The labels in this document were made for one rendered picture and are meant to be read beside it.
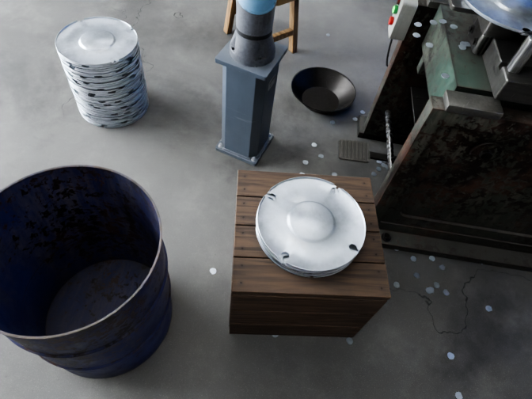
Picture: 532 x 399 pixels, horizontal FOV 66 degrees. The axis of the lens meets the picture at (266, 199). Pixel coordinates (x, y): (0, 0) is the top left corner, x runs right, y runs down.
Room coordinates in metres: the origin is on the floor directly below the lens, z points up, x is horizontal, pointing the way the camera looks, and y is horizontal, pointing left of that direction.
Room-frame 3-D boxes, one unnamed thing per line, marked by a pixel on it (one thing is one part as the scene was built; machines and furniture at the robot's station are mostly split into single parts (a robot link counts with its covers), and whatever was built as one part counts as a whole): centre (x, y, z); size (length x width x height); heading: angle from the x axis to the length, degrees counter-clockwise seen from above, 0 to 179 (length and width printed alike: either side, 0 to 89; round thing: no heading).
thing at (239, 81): (1.17, 0.13, 0.23); 0.19 x 0.19 x 0.45; 74
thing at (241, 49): (1.17, 0.13, 0.50); 0.15 x 0.15 x 0.10
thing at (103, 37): (1.27, 0.72, 0.32); 0.29 x 0.29 x 0.01
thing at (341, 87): (1.52, -0.17, 0.04); 0.30 x 0.30 x 0.07
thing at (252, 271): (0.59, -0.13, 0.18); 0.40 x 0.38 x 0.35; 98
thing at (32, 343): (0.37, 0.42, 0.24); 0.42 x 0.42 x 0.48
